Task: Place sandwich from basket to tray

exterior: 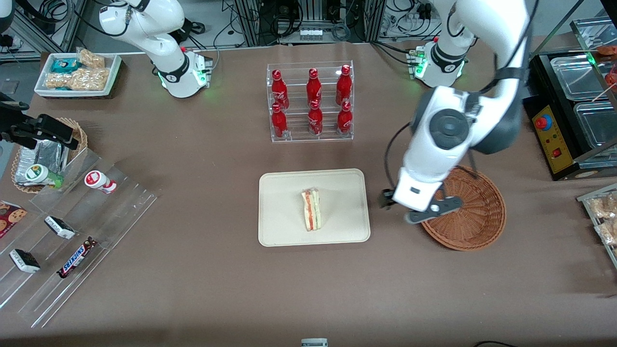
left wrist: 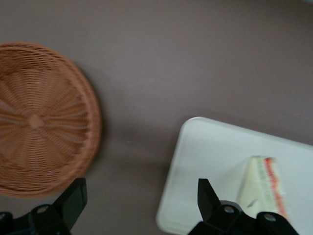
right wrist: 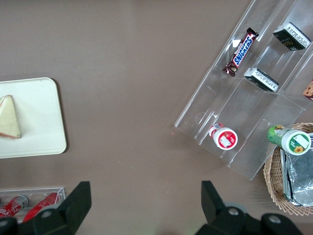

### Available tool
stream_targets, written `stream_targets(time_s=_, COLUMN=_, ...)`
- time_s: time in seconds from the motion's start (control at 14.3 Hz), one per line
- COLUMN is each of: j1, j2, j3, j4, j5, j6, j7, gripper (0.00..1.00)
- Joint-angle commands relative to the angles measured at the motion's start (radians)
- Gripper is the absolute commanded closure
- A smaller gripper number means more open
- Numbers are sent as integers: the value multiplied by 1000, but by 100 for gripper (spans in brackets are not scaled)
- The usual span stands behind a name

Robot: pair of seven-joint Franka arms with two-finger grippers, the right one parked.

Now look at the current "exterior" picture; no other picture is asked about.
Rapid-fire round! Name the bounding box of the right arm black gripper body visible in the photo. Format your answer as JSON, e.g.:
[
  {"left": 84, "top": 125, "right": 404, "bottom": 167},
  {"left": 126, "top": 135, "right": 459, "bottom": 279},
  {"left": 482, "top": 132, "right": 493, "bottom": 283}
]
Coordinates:
[{"left": 0, "top": 94, "right": 30, "bottom": 145}]

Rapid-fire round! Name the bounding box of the triangle sandwich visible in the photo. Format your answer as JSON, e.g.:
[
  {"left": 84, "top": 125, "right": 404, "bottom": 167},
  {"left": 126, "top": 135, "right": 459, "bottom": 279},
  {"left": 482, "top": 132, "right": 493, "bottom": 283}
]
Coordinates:
[{"left": 301, "top": 188, "right": 322, "bottom": 232}]

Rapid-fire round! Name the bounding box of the light wicker basket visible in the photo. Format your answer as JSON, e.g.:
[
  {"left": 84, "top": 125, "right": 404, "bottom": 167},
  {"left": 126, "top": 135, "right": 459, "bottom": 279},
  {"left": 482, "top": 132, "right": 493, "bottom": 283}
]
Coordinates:
[{"left": 12, "top": 118, "right": 89, "bottom": 194}]

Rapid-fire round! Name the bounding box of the brown round wicker basket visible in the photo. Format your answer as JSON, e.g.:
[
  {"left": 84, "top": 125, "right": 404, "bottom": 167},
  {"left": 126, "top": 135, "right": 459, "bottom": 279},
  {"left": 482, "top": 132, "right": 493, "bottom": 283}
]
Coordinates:
[{"left": 418, "top": 165, "right": 507, "bottom": 251}]

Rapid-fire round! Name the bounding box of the white snack tray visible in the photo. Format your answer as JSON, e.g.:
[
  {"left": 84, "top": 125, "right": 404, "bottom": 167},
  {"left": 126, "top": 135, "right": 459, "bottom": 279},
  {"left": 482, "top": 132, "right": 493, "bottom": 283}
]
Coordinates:
[{"left": 34, "top": 52, "right": 122, "bottom": 99}]

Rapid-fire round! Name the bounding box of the beige rectangular tray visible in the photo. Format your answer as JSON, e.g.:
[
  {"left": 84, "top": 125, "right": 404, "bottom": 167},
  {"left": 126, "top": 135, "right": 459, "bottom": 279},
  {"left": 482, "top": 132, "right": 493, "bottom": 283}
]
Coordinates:
[{"left": 258, "top": 169, "right": 371, "bottom": 247}]

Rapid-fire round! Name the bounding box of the clear tray with pastries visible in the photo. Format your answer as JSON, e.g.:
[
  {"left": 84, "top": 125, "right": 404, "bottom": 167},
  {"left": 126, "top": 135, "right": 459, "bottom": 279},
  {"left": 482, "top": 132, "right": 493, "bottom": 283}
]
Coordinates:
[{"left": 577, "top": 183, "right": 617, "bottom": 269}]

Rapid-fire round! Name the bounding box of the silver foil package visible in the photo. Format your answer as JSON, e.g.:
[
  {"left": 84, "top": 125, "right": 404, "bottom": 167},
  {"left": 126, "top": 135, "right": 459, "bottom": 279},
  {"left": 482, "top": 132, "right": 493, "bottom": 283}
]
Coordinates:
[{"left": 14, "top": 140, "right": 65, "bottom": 186}]

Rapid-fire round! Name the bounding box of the green white drink bottle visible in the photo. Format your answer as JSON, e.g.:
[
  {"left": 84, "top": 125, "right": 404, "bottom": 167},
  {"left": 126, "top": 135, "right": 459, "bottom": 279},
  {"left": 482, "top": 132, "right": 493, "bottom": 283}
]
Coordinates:
[{"left": 25, "top": 164, "right": 64, "bottom": 189}]

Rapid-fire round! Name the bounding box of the large rice cracker pack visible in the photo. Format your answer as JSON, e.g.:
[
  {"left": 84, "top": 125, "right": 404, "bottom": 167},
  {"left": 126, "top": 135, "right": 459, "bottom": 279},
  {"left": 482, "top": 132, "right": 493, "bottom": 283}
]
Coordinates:
[{"left": 45, "top": 67, "right": 111, "bottom": 92}]

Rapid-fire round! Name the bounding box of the teal snack packet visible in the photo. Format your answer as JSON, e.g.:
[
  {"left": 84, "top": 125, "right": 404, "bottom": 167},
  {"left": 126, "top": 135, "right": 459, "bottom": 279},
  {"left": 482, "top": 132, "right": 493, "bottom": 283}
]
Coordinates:
[{"left": 51, "top": 58, "right": 81, "bottom": 74}]

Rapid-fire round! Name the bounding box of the white red yogurt bottle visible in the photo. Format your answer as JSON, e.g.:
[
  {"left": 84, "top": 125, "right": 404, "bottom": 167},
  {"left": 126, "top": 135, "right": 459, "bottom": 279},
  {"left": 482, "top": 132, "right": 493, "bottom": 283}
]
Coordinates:
[{"left": 84, "top": 170, "right": 118, "bottom": 195}]

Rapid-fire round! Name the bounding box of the small rice cracker pack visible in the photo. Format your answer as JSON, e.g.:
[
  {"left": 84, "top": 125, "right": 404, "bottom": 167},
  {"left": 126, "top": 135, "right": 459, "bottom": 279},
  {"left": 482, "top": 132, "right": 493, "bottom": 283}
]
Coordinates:
[{"left": 76, "top": 48, "right": 106, "bottom": 68}]

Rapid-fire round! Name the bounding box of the red cola bottle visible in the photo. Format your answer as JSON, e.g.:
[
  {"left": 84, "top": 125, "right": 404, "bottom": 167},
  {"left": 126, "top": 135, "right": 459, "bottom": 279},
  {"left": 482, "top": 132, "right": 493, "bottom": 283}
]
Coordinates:
[
  {"left": 308, "top": 100, "right": 323, "bottom": 135},
  {"left": 307, "top": 68, "right": 322, "bottom": 104},
  {"left": 271, "top": 69, "right": 290, "bottom": 110},
  {"left": 336, "top": 65, "right": 352, "bottom": 106},
  {"left": 337, "top": 101, "right": 352, "bottom": 134},
  {"left": 271, "top": 103, "right": 288, "bottom": 139}
]

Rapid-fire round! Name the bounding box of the cookie package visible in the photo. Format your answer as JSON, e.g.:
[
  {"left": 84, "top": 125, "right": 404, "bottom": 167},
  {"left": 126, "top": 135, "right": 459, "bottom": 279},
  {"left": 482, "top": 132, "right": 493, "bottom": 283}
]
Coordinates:
[{"left": 0, "top": 200, "right": 28, "bottom": 240}]

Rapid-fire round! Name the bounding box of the black white snack bar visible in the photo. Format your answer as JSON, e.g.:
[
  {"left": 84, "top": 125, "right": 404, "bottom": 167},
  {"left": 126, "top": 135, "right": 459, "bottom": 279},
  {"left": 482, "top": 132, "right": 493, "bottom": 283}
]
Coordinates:
[
  {"left": 44, "top": 215, "right": 77, "bottom": 240},
  {"left": 9, "top": 249, "right": 41, "bottom": 274}
]

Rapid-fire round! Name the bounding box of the clear acrylic bottle rack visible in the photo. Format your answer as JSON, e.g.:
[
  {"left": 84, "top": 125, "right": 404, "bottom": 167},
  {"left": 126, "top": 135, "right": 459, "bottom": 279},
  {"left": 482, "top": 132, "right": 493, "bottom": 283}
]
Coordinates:
[{"left": 267, "top": 60, "right": 355, "bottom": 143}]

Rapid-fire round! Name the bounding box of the clear acrylic stepped shelf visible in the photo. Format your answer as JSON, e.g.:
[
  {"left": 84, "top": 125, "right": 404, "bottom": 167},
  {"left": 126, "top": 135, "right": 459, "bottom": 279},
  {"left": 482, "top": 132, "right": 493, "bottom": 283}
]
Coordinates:
[{"left": 0, "top": 147, "right": 160, "bottom": 329}]

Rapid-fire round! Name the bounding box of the snickers bar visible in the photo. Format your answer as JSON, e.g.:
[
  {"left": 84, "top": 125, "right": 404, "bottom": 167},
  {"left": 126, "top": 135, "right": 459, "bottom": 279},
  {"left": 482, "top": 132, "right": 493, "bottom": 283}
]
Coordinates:
[{"left": 56, "top": 237, "right": 98, "bottom": 280}]

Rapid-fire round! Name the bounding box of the wrapped pastry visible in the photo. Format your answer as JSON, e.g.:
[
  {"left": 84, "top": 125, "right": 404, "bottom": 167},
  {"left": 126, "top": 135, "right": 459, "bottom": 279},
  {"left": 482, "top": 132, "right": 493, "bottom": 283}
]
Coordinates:
[
  {"left": 595, "top": 219, "right": 617, "bottom": 246},
  {"left": 588, "top": 192, "right": 617, "bottom": 220}
]

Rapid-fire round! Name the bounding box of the clear plastic pan lid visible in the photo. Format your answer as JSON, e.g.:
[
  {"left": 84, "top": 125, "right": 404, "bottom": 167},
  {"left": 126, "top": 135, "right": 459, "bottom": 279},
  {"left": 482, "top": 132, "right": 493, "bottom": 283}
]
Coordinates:
[
  {"left": 573, "top": 101, "right": 617, "bottom": 151},
  {"left": 550, "top": 54, "right": 604, "bottom": 101}
]

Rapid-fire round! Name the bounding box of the metal glass display rack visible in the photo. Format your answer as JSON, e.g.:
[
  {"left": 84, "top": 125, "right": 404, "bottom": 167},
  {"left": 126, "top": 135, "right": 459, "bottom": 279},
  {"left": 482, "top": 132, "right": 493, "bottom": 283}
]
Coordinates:
[{"left": 570, "top": 16, "right": 617, "bottom": 112}]

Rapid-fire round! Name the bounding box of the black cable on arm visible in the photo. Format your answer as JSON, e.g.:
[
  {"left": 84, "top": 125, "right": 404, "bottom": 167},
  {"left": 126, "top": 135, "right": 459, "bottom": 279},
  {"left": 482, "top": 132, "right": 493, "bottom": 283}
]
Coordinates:
[{"left": 384, "top": 122, "right": 411, "bottom": 194}]

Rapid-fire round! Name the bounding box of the aluminium equipment frame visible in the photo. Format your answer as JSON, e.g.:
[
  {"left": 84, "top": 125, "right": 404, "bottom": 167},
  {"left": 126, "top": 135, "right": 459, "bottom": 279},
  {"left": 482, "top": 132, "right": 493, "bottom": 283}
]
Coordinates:
[{"left": 233, "top": 0, "right": 387, "bottom": 47}]

